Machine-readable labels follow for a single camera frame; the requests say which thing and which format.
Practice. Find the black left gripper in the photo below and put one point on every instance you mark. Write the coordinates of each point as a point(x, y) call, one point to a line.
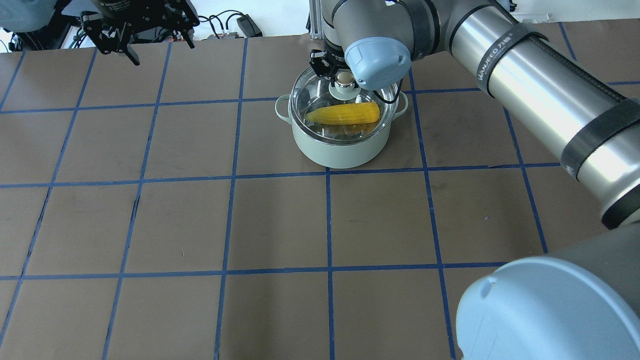
point(121, 10)

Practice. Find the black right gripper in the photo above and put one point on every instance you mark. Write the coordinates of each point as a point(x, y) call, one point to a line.
point(320, 64)

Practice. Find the glass pot lid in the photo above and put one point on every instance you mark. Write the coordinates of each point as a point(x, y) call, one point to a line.
point(311, 92)

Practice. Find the yellow corn cob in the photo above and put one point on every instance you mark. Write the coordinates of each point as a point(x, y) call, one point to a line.
point(345, 114)

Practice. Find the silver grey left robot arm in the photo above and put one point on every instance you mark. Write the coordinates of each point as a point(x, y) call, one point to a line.
point(40, 24)

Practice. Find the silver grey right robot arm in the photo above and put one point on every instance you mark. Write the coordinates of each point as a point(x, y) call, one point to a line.
point(578, 303)

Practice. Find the pale green steel pot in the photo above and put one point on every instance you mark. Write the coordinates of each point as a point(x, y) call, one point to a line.
point(335, 156)

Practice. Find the black power adapter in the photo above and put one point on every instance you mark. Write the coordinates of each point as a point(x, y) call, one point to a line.
point(248, 26)

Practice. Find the aluminium frame post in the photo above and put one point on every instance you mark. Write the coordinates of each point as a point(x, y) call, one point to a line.
point(315, 20)

